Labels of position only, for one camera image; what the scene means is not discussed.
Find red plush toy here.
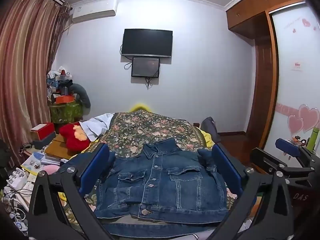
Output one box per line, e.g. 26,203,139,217
59,122,91,152

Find floral bedspread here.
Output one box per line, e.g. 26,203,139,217
56,110,253,240

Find pink heart stickers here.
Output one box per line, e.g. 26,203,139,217
276,102,320,135

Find yellow pillow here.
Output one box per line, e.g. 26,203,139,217
130,102,153,112

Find pink cloth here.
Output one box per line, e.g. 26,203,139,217
42,165,61,176

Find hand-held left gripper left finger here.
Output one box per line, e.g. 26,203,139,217
27,142,117,240

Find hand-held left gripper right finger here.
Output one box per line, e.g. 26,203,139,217
205,142,295,240

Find wooden wardrobe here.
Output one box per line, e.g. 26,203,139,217
225,0,305,150

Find white air conditioner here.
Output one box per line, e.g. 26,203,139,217
71,0,118,25

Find green bottle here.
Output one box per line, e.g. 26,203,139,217
306,127,320,153

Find black wall television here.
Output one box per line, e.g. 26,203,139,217
121,29,173,58

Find blue denim jacket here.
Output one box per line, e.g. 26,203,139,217
60,137,258,235

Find red flat box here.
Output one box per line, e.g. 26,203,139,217
30,122,55,141

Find grey neck pillow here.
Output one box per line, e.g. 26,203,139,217
70,83,91,108

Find brown cardboard board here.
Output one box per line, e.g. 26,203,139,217
44,134,75,160

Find striped brown curtain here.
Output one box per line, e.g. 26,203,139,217
0,0,72,165

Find stack of magazines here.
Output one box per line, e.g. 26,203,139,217
20,151,69,176

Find white sliding door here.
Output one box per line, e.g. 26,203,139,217
260,2,320,160

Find dark grey cloth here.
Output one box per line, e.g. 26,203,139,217
201,117,220,143

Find orange box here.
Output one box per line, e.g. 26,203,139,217
55,95,75,104

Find pile of clutter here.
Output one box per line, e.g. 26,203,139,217
46,66,80,103

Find small black monitor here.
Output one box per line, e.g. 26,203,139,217
131,57,160,78

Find tangle of white cables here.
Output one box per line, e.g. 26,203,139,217
0,170,38,230

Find white shirt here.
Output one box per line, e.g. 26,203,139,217
80,113,115,142

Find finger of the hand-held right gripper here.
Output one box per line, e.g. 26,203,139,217
250,147,316,182
275,138,316,167

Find yellow blanket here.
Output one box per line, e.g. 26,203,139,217
199,127,213,148

